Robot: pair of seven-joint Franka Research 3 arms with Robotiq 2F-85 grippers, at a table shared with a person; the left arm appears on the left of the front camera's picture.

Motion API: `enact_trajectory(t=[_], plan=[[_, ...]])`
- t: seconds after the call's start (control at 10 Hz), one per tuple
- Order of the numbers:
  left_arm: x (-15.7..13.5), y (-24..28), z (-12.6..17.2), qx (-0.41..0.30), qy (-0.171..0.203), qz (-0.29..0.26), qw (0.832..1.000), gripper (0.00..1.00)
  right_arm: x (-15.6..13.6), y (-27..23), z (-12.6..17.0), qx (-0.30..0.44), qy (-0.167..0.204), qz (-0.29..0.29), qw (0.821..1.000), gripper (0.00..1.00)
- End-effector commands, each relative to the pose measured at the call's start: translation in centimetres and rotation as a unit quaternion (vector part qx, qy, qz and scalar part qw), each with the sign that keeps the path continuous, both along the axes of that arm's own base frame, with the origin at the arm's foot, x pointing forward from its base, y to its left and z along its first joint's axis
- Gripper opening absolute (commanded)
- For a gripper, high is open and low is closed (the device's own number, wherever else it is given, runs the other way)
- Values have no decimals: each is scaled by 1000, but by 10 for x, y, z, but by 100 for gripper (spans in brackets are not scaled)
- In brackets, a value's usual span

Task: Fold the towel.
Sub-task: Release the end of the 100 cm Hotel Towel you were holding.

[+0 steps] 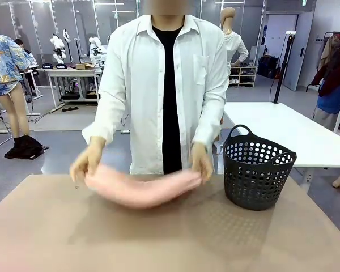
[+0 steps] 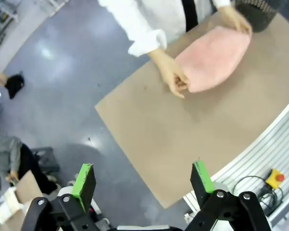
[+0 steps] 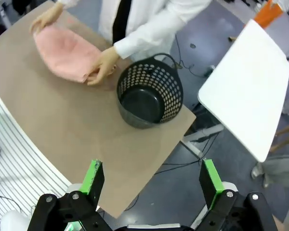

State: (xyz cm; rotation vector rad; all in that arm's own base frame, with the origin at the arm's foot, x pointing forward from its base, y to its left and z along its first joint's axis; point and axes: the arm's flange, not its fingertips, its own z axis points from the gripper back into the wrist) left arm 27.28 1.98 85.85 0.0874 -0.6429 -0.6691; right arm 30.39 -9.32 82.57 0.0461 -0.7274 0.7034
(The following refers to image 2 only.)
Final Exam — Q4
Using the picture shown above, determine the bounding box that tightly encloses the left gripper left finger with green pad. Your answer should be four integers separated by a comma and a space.
21, 163, 97, 231

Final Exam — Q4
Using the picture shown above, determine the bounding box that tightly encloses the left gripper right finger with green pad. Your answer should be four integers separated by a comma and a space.
183, 160, 273, 231

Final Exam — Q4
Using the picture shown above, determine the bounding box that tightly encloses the pink towel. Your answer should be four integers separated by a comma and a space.
175, 26, 252, 93

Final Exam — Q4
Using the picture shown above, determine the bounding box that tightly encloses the person's right forearm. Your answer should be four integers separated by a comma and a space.
127, 14, 168, 57

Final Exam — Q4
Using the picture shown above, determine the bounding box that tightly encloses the person's right hand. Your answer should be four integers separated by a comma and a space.
148, 48, 191, 99

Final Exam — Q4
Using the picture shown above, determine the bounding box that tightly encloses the person's left hand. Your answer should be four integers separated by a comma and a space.
218, 5, 253, 34

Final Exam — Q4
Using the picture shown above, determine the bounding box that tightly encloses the open cardboard box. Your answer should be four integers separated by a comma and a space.
4, 169, 44, 217

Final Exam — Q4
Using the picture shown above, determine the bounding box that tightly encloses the yellow emergency stop button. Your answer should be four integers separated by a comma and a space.
265, 168, 285, 190

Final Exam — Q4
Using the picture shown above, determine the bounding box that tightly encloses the seated person in grey jacket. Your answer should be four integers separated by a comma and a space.
0, 136, 59, 195

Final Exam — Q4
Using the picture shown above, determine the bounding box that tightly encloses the black garment on floor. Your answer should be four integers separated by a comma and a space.
5, 72, 25, 99

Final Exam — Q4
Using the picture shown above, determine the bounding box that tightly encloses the person in white shirt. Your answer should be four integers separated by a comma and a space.
97, 0, 232, 57

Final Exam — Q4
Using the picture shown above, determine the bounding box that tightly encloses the black perforated laundry basket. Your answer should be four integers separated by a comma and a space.
235, 0, 279, 33

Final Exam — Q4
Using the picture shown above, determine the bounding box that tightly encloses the black cable bundle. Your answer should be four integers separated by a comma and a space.
233, 175, 284, 217

